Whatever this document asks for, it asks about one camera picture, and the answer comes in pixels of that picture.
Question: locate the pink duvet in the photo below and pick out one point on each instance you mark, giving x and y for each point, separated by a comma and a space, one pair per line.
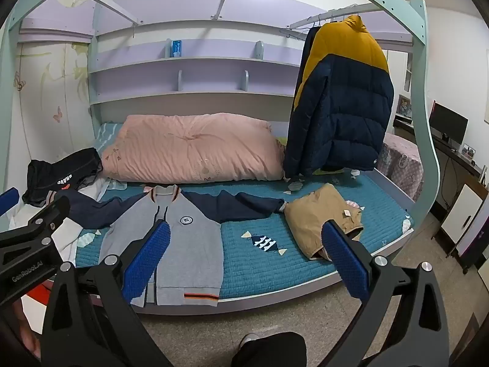
191, 145

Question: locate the teal quilted bed sheet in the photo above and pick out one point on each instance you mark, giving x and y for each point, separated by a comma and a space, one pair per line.
267, 267

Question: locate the white cabinet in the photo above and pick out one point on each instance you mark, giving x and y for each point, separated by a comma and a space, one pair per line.
460, 214

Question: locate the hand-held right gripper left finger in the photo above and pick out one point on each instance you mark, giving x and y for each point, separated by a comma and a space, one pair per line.
147, 263

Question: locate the small blue box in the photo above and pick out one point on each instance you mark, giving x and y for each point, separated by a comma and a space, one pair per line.
175, 48

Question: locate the pink patterned blanket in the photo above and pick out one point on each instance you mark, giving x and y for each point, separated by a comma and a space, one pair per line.
401, 164

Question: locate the dark hanging coat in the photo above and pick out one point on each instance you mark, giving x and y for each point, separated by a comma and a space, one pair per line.
307, 49

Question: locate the red and white object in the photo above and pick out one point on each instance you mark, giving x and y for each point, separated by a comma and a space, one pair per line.
36, 309

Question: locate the navy yellow puffer jacket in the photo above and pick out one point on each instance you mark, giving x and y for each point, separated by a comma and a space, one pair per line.
344, 103

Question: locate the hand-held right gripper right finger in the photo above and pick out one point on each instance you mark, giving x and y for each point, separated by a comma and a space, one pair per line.
345, 263

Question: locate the white cloth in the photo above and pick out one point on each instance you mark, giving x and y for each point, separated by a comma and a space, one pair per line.
68, 239

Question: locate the small photo frame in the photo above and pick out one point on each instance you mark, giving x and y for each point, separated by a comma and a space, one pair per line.
467, 151

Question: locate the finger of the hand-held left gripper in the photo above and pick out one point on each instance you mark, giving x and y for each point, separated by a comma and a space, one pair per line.
7, 201
53, 208

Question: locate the person's leg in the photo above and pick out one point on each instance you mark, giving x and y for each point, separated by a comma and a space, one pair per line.
275, 351

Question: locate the framed picture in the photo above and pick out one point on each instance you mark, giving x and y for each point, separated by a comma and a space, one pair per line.
404, 107

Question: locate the dark desk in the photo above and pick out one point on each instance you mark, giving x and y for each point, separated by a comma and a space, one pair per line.
464, 162

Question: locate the white clothes rail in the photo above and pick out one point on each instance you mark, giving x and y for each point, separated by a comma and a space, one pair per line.
328, 13

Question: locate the butterfly print wardrobe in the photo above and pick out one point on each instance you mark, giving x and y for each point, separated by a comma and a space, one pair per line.
49, 95

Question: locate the grey navy baseball jacket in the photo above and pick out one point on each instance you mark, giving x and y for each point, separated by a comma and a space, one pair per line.
198, 244

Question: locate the purple black cabinet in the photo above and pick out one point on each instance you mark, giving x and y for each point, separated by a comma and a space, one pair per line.
473, 244

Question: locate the folded khaki garment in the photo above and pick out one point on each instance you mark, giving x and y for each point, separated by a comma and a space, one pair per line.
317, 210

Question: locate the black monitor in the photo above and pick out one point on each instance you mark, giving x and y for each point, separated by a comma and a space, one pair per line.
449, 122

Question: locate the mint green bunk bed frame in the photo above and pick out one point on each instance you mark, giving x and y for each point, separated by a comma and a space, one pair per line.
420, 84

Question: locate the black garment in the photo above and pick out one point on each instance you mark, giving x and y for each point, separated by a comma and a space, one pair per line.
49, 176

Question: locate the purple wall shelf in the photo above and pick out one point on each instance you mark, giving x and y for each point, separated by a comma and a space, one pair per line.
172, 84

